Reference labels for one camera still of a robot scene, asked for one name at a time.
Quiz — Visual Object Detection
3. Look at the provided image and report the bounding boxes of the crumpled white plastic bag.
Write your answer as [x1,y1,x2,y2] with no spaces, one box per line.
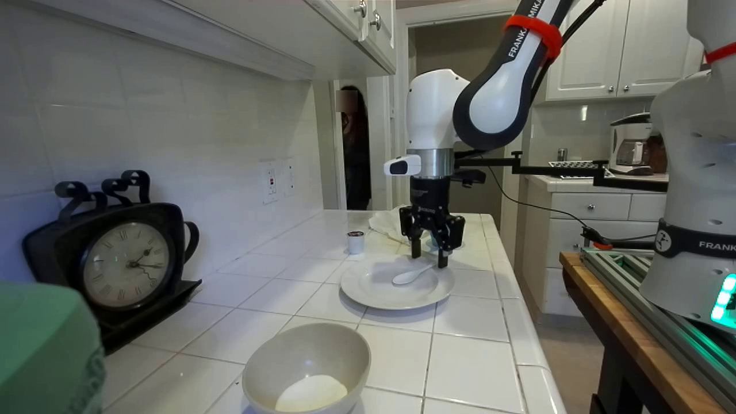
[366,204,422,248]

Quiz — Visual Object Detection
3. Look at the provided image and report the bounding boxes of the aluminium rail frame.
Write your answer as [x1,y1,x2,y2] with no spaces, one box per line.
[579,243,736,410]

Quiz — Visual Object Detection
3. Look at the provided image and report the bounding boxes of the grey bowl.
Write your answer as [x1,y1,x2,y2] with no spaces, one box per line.
[242,320,372,414]

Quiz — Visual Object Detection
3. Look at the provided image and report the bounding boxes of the red velcro strap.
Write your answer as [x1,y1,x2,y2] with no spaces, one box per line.
[504,11,566,65]
[701,41,736,67]

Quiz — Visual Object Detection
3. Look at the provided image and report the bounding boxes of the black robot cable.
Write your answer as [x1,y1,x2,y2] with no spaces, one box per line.
[557,0,609,47]

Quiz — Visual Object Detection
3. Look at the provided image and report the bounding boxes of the white canister with green lid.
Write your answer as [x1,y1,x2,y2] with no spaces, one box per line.
[0,278,109,414]

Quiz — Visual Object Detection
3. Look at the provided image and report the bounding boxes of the white light switch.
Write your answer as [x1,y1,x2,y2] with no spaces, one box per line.
[279,156,297,197]

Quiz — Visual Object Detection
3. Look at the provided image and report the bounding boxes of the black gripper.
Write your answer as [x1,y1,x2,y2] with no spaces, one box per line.
[397,177,470,272]

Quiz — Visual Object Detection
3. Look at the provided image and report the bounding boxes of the white power outlet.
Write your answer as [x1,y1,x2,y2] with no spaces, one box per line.
[257,156,280,204]

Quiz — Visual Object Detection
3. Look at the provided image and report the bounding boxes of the wooden table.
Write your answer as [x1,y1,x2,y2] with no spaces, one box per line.
[560,251,736,414]

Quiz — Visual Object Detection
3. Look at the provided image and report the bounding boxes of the coffee maker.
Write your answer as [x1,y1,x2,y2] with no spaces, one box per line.
[608,111,670,177]

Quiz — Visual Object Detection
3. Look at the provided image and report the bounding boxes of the white base cabinet with drawers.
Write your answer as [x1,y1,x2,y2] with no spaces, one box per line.
[520,176,671,318]

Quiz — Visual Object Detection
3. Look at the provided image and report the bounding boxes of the small white coffee pod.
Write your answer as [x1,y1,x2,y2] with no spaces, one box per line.
[343,228,368,258]

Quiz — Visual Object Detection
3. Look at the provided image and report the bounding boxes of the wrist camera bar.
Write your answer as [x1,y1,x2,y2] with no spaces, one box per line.
[385,154,491,191]

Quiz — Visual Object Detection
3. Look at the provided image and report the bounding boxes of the black analog clock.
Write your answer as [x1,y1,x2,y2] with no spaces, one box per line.
[20,169,204,355]

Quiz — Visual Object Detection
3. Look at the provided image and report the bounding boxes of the white round plate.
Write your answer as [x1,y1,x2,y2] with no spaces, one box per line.
[338,251,455,314]

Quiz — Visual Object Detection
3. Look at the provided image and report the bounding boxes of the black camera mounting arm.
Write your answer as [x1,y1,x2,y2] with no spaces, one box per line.
[454,150,617,180]

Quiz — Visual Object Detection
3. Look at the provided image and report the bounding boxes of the person with dark hair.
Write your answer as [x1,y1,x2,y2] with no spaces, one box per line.
[338,82,374,212]

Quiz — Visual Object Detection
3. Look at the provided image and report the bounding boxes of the thin black cable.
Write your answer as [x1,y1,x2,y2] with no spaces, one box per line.
[488,169,662,251]

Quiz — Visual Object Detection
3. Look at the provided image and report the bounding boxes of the white wall cabinet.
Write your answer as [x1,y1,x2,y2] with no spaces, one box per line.
[14,0,401,86]
[539,0,709,104]

